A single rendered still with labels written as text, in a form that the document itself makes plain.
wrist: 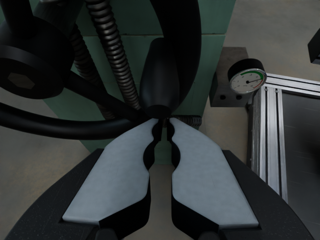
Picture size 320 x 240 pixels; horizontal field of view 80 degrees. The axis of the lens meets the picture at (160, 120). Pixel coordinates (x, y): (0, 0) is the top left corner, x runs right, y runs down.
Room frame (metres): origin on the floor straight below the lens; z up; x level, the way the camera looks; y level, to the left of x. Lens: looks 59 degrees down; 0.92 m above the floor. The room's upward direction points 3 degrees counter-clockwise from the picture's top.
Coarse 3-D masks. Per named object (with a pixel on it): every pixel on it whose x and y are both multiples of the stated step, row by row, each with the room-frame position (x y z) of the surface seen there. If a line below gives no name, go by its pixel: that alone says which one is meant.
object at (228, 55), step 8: (224, 48) 0.37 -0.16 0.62; (232, 48) 0.37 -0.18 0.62; (240, 48) 0.37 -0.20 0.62; (224, 56) 0.34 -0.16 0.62; (232, 56) 0.34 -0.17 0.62; (240, 56) 0.34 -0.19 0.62; (248, 56) 0.34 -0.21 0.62; (224, 64) 0.32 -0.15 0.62; (232, 64) 0.32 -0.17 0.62; (216, 72) 0.30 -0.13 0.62; (224, 72) 0.29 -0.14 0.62; (216, 80) 0.28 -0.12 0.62; (224, 80) 0.27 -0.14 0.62; (216, 88) 0.26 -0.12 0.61; (224, 88) 0.26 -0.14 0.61; (216, 96) 0.26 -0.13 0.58; (224, 96) 0.26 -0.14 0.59; (232, 96) 0.26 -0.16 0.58; (240, 96) 0.25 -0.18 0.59; (248, 96) 0.25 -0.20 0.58; (216, 104) 0.26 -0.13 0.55; (224, 104) 0.26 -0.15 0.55; (232, 104) 0.26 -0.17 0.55; (240, 104) 0.26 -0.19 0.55
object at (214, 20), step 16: (32, 0) 0.32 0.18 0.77; (112, 0) 0.31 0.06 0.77; (128, 0) 0.31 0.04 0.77; (144, 0) 0.31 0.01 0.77; (208, 0) 0.30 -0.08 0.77; (224, 0) 0.30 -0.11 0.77; (0, 16) 0.33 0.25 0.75; (80, 16) 0.31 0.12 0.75; (128, 16) 0.31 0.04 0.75; (144, 16) 0.31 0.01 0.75; (208, 16) 0.30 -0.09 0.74; (224, 16) 0.30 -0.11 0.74; (96, 32) 0.31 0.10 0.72; (128, 32) 0.31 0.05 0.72; (144, 32) 0.31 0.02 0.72; (160, 32) 0.30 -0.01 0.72; (208, 32) 0.30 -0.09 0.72; (224, 32) 0.30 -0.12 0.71
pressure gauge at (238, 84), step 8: (240, 64) 0.25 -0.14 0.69; (248, 64) 0.24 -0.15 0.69; (256, 64) 0.24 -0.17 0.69; (232, 72) 0.24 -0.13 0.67; (240, 72) 0.23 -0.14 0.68; (248, 72) 0.23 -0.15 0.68; (256, 72) 0.23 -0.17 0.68; (264, 72) 0.23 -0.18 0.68; (232, 80) 0.23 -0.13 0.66; (240, 80) 0.23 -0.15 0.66; (256, 80) 0.23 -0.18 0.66; (264, 80) 0.23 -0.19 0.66; (232, 88) 0.23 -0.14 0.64; (240, 88) 0.23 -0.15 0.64; (248, 88) 0.23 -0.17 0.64; (256, 88) 0.23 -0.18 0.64
